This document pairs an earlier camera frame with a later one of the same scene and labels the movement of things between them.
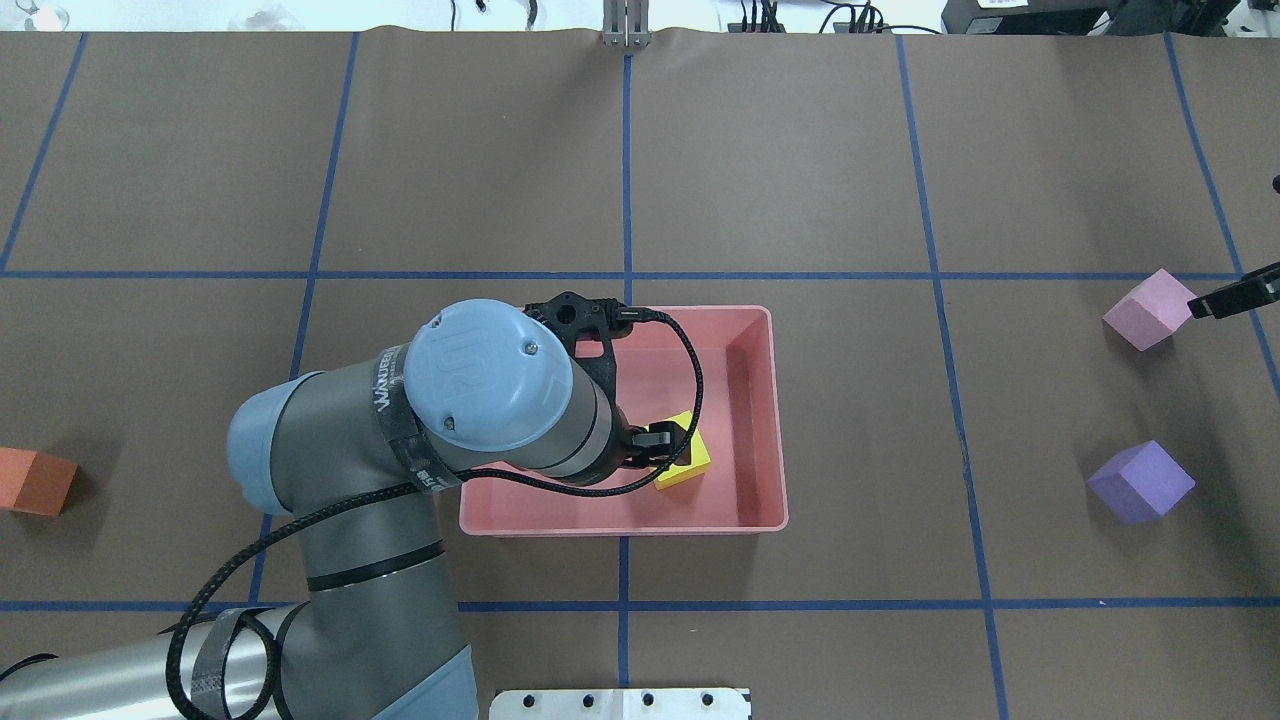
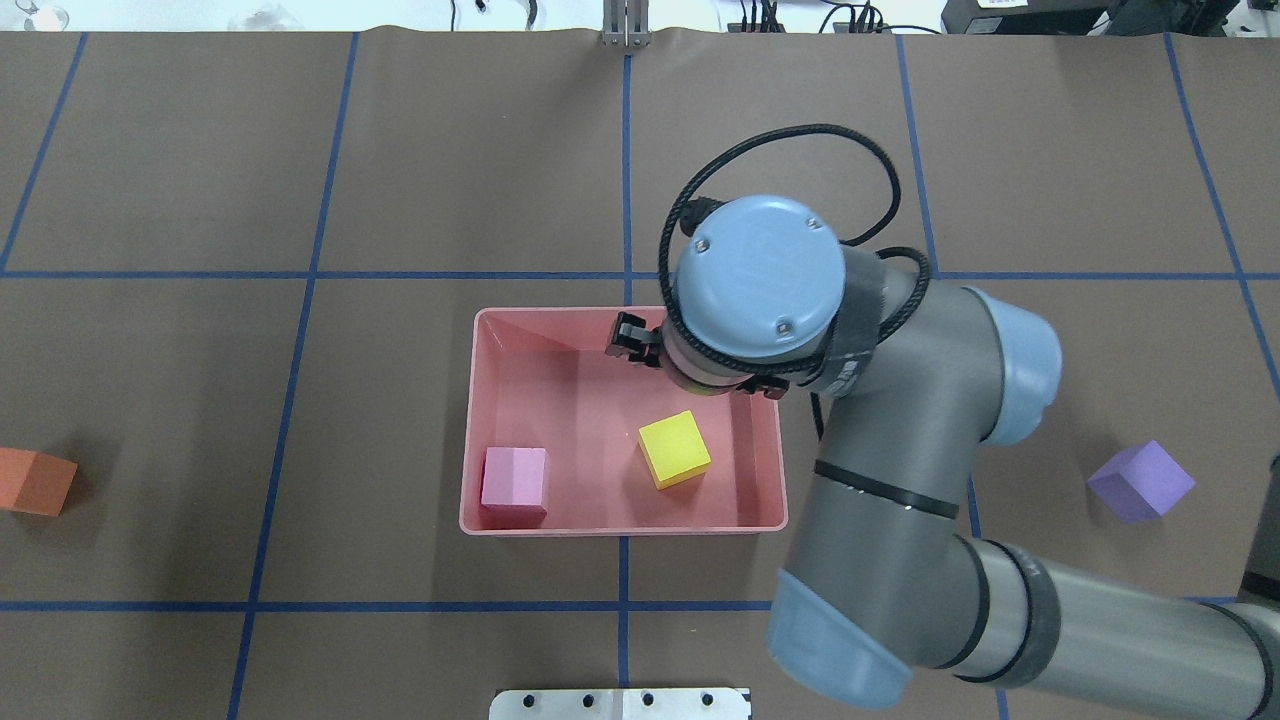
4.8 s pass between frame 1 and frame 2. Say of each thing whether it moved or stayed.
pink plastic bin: stayed
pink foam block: moved
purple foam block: stayed
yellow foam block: stayed
